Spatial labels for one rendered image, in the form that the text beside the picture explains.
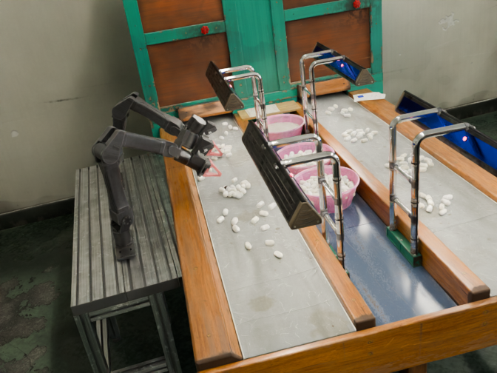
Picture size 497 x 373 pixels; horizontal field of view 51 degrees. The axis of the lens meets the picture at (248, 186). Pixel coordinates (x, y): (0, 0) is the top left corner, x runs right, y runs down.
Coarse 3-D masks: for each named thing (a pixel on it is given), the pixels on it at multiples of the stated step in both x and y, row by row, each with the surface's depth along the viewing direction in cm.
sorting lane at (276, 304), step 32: (224, 128) 282; (224, 160) 244; (256, 192) 211; (224, 224) 192; (256, 224) 189; (224, 256) 173; (256, 256) 171; (288, 256) 169; (224, 288) 158; (256, 288) 156; (288, 288) 154; (320, 288) 152; (256, 320) 144; (288, 320) 142; (320, 320) 140; (256, 352) 133
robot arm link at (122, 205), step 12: (96, 144) 185; (96, 156) 185; (108, 168) 184; (108, 180) 187; (120, 180) 189; (108, 192) 191; (120, 192) 191; (120, 204) 192; (120, 216) 193; (132, 216) 196
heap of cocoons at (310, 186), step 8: (312, 176) 216; (328, 176) 215; (344, 176) 213; (304, 184) 211; (312, 184) 212; (328, 184) 211; (344, 184) 207; (352, 184) 206; (312, 192) 206; (328, 192) 203; (344, 200) 199
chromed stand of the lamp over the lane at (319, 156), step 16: (272, 144) 156; (288, 144) 157; (320, 144) 159; (288, 160) 143; (304, 160) 143; (320, 160) 144; (336, 160) 144; (320, 176) 164; (336, 176) 147; (320, 192) 167; (336, 192) 150; (320, 208) 170; (336, 208) 152; (336, 224) 155; (336, 256) 170
